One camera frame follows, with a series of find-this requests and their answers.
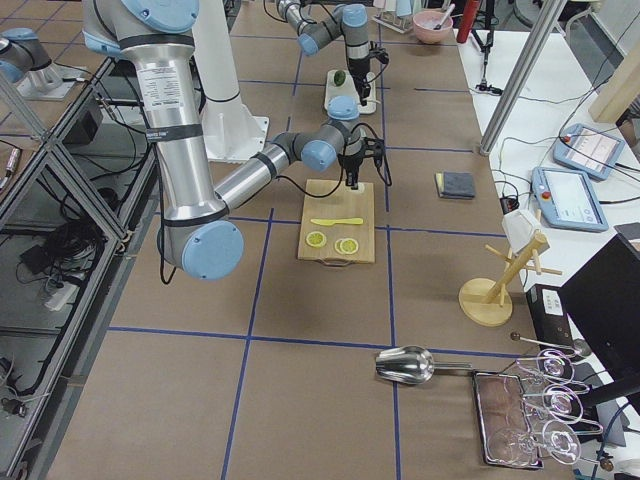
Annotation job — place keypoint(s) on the wine glass middle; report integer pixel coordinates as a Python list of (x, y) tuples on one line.
[(554, 402)]

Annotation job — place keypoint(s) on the lone lemon slice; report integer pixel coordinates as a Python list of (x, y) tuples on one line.
[(316, 239)]

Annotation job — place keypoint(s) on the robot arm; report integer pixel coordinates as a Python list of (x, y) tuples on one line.
[(349, 21), (182, 56)]

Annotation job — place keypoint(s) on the wine glass top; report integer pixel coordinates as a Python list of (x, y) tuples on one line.
[(548, 366)]

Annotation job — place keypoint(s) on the pink bowl with ice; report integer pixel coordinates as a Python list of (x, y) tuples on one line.
[(430, 28)]

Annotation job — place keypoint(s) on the red cylinder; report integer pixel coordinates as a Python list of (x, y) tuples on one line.
[(467, 20)]

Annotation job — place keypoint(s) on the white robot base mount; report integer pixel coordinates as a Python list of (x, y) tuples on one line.
[(231, 133)]

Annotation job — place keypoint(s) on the wine glass bottom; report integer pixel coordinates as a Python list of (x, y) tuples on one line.
[(519, 448)]

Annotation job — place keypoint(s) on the teach pendant tablet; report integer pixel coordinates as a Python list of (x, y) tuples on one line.
[(585, 149), (567, 200)]

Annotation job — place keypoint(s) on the near teach pendant tablet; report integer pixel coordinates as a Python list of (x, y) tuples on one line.
[(567, 200)]

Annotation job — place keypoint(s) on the wine glass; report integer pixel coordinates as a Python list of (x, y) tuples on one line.
[(519, 448), (554, 402), (548, 366)]

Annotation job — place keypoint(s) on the white paper cup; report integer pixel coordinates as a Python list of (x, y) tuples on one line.
[(519, 227)]

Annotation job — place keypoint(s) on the black computer monitor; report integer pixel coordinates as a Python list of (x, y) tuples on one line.
[(602, 299)]

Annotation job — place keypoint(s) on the steel scoop in ice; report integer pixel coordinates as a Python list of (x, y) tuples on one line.
[(444, 18)]

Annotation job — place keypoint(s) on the bamboo cutting board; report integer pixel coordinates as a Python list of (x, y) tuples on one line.
[(329, 199)]

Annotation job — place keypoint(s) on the black tripod stick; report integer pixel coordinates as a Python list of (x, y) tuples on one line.
[(485, 47)]

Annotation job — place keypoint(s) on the green avocado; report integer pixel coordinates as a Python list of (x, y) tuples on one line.
[(339, 78)]

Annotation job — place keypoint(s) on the wooden mug tree stand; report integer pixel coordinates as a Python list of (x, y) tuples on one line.
[(487, 302)]

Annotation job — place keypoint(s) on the yellow plastic knife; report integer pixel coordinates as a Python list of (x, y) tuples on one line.
[(338, 221)]

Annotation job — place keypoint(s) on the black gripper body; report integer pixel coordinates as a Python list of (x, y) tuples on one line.
[(358, 68), (348, 161)]

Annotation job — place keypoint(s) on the grey folded cloth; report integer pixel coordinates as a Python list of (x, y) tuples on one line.
[(455, 185)]

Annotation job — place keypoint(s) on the far teach pendant tablet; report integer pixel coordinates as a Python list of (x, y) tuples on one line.
[(585, 149)]

